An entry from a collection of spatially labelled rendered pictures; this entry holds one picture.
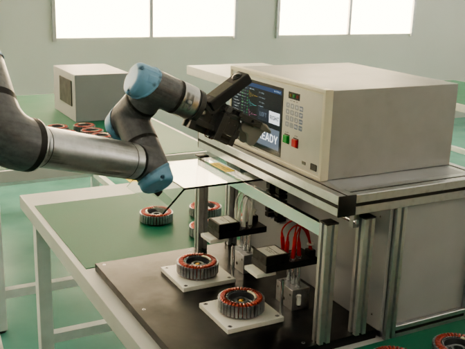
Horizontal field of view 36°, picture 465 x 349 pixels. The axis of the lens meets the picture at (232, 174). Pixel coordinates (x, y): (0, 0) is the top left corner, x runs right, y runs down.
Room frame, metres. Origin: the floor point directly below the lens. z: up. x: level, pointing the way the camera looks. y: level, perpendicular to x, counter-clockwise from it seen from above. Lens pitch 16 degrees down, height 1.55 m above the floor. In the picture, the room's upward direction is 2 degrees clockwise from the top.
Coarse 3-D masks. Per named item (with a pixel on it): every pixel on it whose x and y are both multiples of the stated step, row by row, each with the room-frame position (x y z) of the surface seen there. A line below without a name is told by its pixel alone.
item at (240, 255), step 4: (236, 248) 1.84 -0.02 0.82; (240, 248) 1.84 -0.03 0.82; (252, 248) 1.84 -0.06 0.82; (236, 252) 1.82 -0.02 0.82; (240, 252) 1.81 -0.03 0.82; (244, 252) 1.81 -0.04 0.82; (252, 252) 1.81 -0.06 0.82; (236, 256) 1.82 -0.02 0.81; (240, 256) 1.80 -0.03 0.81; (244, 256) 1.79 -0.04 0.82; (248, 256) 1.79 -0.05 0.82; (252, 256) 1.80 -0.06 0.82; (236, 260) 1.82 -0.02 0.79; (240, 260) 1.80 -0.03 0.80; (244, 260) 1.79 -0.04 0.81; (248, 260) 1.79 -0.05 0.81; (236, 264) 1.82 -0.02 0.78; (240, 264) 1.80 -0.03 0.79; (244, 264) 1.79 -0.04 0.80; (248, 264) 1.79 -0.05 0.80; (236, 268) 1.82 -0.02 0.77; (240, 268) 1.80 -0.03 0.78; (244, 272) 1.79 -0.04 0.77
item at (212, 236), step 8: (224, 216) 1.82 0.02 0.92; (208, 224) 1.81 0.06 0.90; (216, 224) 1.77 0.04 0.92; (224, 224) 1.76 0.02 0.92; (232, 224) 1.77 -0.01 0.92; (256, 224) 1.83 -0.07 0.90; (208, 232) 1.81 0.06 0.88; (216, 232) 1.76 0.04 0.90; (224, 232) 1.76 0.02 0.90; (232, 232) 1.77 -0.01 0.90; (240, 232) 1.78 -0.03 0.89; (248, 232) 1.79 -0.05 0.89; (256, 232) 1.80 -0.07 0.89; (264, 232) 1.82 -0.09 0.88; (208, 240) 1.75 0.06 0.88; (216, 240) 1.75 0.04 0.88; (224, 240) 1.76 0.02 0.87; (240, 240) 1.85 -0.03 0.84; (248, 240) 1.81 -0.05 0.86; (248, 248) 1.81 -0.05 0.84
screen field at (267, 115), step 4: (260, 108) 1.75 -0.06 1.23; (260, 112) 1.75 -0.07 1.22; (264, 112) 1.73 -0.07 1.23; (268, 112) 1.72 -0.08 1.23; (272, 112) 1.70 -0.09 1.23; (260, 116) 1.75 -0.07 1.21; (264, 116) 1.73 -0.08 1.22; (268, 116) 1.72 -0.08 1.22; (272, 116) 1.70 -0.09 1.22; (276, 116) 1.69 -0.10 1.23; (264, 120) 1.73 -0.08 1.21; (268, 120) 1.72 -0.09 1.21; (272, 120) 1.70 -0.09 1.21; (276, 120) 1.68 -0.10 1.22; (276, 124) 1.68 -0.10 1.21
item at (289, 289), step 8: (280, 280) 1.63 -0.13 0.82; (288, 280) 1.63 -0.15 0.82; (280, 288) 1.62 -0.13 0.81; (288, 288) 1.59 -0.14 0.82; (296, 288) 1.59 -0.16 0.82; (304, 288) 1.59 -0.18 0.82; (288, 296) 1.59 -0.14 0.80; (304, 296) 1.59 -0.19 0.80; (288, 304) 1.59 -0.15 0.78; (304, 304) 1.59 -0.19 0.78
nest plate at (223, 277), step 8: (168, 272) 1.75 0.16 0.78; (176, 272) 1.76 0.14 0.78; (224, 272) 1.77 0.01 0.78; (176, 280) 1.70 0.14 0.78; (184, 280) 1.70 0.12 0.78; (192, 280) 1.71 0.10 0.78; (200, 280) 1.71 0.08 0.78; (208, 280) 1.71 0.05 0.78; (216, 280) 1.71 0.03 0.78; (224, 280) 1.72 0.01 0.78; (232, 280) 1.73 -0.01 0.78; (184, 288) 1.66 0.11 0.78; (192, 288) 1.67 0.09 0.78; (200, 288) 1.68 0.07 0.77
